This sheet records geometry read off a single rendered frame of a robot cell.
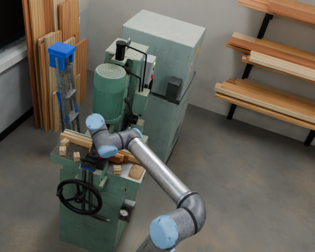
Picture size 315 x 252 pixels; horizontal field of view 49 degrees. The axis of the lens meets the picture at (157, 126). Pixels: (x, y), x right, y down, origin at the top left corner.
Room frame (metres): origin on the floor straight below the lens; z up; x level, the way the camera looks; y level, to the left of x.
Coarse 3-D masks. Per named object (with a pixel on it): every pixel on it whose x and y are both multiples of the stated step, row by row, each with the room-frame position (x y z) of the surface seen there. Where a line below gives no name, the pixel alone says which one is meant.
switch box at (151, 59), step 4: (148, 56) 1.99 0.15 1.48; (152, 56) 2.00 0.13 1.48; (144, 60) 1.93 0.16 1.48; (148, 60) 1.94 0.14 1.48; (152, 60) 1.95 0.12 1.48; (148, 64) 1.92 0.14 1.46; (152, 64) 1.93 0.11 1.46; (148, 68) 1.92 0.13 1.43; (152, 68) 1.96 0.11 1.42; (148, 72) 1.92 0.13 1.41; (152, 72) 1.98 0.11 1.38; (140, 76) 1.92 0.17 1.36; (148, 76) 1.92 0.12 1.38; (144, 80) 1.92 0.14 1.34; (148, 80) 1.92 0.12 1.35
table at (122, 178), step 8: (72, 144) 1.67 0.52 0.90; (56, 152) 1.56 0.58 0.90; (72, 152) 1.60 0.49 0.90; (80, 152) 1.61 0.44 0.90; (88, 152) 1.63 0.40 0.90; (56, 160) 1.54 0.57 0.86; (64, 160) 1.53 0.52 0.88; (72, 160) 1.53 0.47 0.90; (80, 160) 1.54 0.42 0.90; (128, 160) 1.64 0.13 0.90; (112, 168) 1.54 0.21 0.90; (128, 168) 1.57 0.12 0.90; (104, 176) 1.48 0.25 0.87; (112, 176) 1.49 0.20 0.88; (120, 176) 1.48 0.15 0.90; (128, 184) 1.48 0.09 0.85; (136, 184) 1.47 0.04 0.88
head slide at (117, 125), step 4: (128, 76) 1.80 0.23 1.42; (128, 80) 1.81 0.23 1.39; (124, 88) 1.75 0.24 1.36; (124, 92) 1.75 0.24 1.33; (124, 96) 1.77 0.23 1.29; (124, 104) 1.80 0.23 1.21; (124, 108) 1.81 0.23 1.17; (120, 120) 1.75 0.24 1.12; (112, 124) 1.75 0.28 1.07; (116, 124) 1.75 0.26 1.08; (120, 124) 1.77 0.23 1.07; (116, 128) 1.75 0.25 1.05
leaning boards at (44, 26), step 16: (32, 0) 2.82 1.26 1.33; (48, 0) 3.11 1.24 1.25; (64, 0) 3.39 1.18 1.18; (32, 16) 2.80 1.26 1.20; (48, 16) 3.09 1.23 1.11; (64, 16) 3.20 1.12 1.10; (32, 32) 2.79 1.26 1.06; (48, 32) 3.07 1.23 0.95; (64, 32) 3.19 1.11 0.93; (32, 48) 2.81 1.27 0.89; (80, 48) 3.34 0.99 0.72; (32, 64) 2.78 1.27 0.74; (48, 64) 2.78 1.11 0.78; (80, 64) 3.35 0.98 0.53; (32, 80) 2.76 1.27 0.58; (48, 80) 2.78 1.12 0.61; (80, 80) 3.35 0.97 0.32; (32, 96) 2.75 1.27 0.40; (48, 96) 2.78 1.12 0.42; (80, 96) 3.35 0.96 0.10; (48, 112) 2.78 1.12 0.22; (48, 128) 2.76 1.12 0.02
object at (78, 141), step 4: (60, 136) 1.70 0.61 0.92; (64, 136) 1.69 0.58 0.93; (68, 136) 1.69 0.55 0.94; (72, 136) 1.70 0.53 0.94; (72, 140) 1.69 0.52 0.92; (76, 140) 1.68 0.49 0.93; (80, 140) 1.68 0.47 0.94; (84, 140) 1.69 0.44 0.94; (80, 144) 1.68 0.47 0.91; (84, 144) 1.67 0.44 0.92; (88, 144) 1.67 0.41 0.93; (124, 152) 1.66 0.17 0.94; (128, 156) 1.64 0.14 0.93; (132, 156) 1.64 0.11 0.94; (132, 160) 1.63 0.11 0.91; (136, 160) 1.63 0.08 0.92
